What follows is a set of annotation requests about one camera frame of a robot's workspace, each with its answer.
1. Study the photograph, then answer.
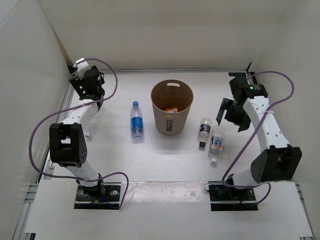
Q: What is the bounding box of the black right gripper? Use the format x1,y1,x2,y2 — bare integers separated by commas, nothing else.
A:
216,98,252,133

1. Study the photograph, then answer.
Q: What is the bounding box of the clear unlabelled plastic bottle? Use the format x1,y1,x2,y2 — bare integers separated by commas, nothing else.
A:
84,116,97,140

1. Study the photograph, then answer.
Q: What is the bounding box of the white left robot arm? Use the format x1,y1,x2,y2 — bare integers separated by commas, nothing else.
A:
49,61,105,200

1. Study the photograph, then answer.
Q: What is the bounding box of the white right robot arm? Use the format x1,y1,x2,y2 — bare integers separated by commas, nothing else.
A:
216,79,302,200

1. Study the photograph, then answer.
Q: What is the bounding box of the orange packet inside bin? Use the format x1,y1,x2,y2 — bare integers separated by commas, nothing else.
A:
164,106,179,113

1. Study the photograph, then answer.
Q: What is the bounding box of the beige round waste bin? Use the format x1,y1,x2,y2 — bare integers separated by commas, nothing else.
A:
150,79,194,136

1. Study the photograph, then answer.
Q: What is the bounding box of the clear bottle black label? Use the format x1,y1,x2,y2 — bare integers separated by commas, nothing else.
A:
197,118,213,149

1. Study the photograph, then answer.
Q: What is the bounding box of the clear bottle blue orange label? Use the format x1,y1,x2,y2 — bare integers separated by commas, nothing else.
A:
208,125,224,165

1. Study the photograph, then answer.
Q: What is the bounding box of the clear bottle blue cap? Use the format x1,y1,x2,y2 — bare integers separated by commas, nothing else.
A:
130,101,144,143

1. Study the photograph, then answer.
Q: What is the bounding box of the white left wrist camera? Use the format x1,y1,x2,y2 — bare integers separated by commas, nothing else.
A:
73,58,91,78

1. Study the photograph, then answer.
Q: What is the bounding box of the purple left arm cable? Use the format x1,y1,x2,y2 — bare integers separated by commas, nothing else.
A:
29,58,130,209

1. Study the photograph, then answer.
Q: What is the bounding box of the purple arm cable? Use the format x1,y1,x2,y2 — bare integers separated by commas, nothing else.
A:
221,71,296,206
29,58,130,209

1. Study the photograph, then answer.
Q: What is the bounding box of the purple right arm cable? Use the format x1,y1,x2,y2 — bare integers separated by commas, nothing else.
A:
221,71,296,206

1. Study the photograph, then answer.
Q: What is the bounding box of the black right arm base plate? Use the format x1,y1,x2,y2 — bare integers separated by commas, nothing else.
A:
203,182,258,212

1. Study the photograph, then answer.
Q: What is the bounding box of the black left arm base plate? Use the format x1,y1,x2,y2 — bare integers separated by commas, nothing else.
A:
73,182,122,210

